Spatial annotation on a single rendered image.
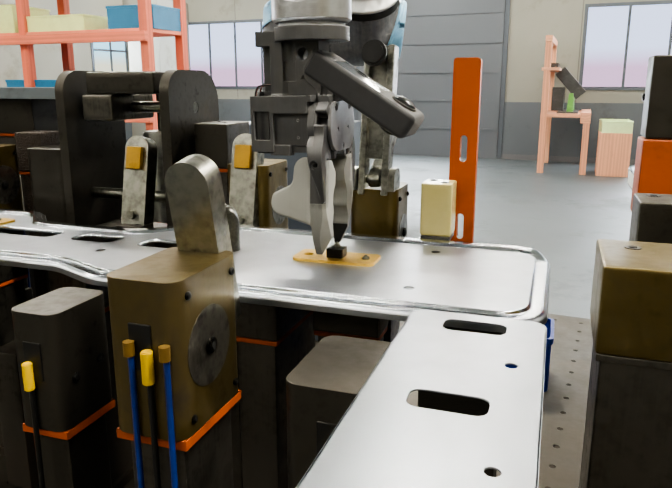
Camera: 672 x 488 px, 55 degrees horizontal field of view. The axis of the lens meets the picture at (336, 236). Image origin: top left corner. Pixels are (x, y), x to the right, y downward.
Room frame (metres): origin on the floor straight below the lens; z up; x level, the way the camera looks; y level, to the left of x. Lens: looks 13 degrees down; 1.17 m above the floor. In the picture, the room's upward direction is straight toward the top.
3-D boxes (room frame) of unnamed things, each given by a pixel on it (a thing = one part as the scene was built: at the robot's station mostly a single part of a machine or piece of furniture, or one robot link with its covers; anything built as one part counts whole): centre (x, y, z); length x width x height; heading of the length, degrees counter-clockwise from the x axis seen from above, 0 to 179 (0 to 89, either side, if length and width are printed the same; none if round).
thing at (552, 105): (9.15, -3.48, 0.90); 1.39 x 1.24 x 1.79; 156
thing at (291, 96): (0.64, 0.03, 1.16); 0.09 x 0.08 x 0.12; 71
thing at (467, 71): (0.74, -0.15, 0.95); 0.03 x 0.01 x 0.50; 71
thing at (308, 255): (0.63, 0.00, 1.01); 0.08 x 0.04 x 0.01; 72
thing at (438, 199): (0.72, -0.12, 0.88); 0.04 x 0.04 x 0.37; 71
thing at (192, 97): (0.94, 0.28, 0.95); 0.18 x 0.13 x 0.49; 71
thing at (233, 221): (0.67, 0.12, 1.02); 0.03 x 0.03 x 0.07
